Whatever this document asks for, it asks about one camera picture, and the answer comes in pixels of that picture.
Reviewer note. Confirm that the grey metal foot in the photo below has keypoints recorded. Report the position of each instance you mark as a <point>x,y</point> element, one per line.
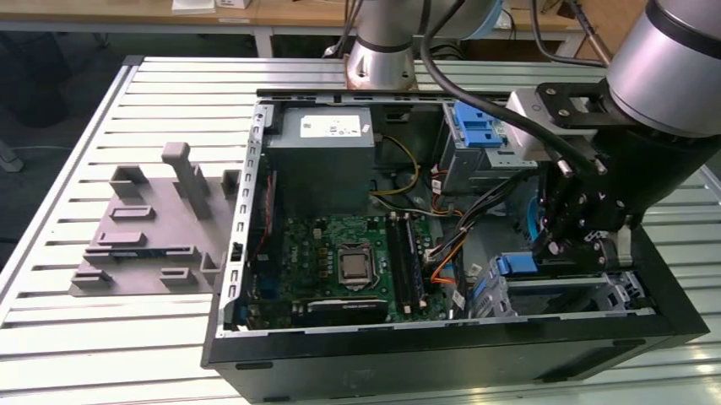
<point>10,158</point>

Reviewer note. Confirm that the grey parts rack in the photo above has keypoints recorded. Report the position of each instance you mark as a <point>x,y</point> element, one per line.
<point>141,278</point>

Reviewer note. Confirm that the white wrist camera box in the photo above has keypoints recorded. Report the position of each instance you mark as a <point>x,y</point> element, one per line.
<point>520,102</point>

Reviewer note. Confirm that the black RAM stick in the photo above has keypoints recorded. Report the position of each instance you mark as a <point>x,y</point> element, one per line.
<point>415,261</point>

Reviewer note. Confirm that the silver CPU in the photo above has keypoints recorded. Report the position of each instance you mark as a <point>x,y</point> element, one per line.
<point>356,268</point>

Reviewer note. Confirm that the black open PC case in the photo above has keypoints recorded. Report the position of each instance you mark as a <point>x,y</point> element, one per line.
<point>395,367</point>

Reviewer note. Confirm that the blue drive cage latch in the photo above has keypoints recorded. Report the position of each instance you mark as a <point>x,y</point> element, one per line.
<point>479,135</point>

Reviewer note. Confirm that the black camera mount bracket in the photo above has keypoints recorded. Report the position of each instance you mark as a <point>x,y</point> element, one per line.
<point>558,95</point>

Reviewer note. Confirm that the green motherboard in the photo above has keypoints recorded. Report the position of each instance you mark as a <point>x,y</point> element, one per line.
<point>316,236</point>

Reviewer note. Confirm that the RAM stick in rack slot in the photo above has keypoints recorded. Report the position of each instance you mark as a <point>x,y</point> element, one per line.
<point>138,253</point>

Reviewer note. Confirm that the white paper sheet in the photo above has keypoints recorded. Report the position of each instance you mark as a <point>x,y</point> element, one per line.
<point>193,5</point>

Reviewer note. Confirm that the black graphics card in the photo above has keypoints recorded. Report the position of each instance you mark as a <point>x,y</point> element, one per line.
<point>344,312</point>

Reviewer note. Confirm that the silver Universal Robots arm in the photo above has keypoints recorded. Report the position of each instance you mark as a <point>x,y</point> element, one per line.
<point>377,63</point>

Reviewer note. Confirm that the metal optical drive cage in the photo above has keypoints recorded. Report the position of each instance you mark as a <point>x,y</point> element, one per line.
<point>468,169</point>

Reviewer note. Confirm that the grey power supply unit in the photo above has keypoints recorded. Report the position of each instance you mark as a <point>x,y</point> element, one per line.
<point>321,177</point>

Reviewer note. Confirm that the small white box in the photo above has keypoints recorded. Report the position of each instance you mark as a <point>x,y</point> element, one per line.
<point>234,3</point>

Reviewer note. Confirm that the wooden desk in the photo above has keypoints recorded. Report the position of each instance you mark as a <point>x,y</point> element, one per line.
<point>169,19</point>

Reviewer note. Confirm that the black CPU socket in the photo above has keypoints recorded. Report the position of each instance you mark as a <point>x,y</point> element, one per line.
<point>356,246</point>

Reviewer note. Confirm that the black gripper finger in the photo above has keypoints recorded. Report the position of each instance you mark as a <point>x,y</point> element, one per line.
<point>608,249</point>
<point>575,202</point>

